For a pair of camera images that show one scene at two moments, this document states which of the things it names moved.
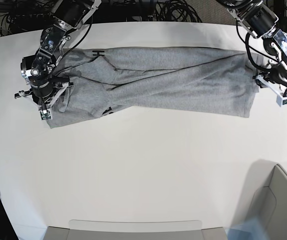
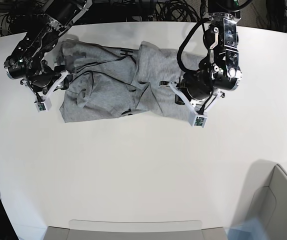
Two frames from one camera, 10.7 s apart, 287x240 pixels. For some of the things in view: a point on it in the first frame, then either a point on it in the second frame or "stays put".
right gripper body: (281, 77) → (197, 89)
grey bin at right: (276, 203) stays put
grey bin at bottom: (86, 229) stays put
